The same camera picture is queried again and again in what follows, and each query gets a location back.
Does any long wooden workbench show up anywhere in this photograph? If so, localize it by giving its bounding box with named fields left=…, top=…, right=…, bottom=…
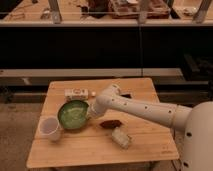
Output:
left=0, top=0, right=213, bottom=26

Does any brown oblong food item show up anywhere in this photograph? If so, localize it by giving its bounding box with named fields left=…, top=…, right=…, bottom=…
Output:
left=100, top=120, right=122, bottom=129

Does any green ceramic bowl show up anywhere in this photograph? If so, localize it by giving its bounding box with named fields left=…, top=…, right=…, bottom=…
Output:
left=58, top=100, right=89, bottom=130

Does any wooden folding table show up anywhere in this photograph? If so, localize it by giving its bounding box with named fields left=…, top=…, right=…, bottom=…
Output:
left=27, top=78, right=179, bottom=169

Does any white crumpled packet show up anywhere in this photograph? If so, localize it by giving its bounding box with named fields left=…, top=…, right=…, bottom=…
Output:
left=111, top=129, right=131, bottom=149

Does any black rectangular phone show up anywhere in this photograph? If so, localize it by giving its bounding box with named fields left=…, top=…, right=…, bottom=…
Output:
left=121, top=94, right=132, bottom=99

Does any translucent plastic cup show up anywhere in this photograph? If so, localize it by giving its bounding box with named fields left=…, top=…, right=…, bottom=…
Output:
left=39, top=117, right=61, bottom=141

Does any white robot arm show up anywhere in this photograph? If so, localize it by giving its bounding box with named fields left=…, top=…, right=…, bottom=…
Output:
left=88, top=84, right=213, bottom=171

